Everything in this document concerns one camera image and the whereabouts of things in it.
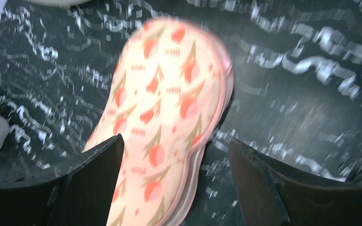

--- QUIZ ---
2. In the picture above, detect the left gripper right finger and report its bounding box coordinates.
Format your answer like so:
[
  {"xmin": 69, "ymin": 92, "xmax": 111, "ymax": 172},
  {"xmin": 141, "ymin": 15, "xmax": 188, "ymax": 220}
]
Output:
[{"xmin": 228, "ymin": 138, "xmax": 362, "ymax": 226}]

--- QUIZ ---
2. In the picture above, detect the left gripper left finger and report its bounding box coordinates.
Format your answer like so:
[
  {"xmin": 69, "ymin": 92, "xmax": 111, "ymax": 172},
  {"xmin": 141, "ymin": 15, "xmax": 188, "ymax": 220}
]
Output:
[{"xmin": 0, "ymin": 135, "xmax": 124, "ymax": 226}]

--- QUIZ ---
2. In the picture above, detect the strawberry print mesh laundry bag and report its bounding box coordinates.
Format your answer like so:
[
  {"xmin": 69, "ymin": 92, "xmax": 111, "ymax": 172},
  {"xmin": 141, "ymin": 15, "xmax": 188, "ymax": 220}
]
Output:
[{"xmin": 84, "ymin": 17, "xmax": 234, "ymax": 226}]

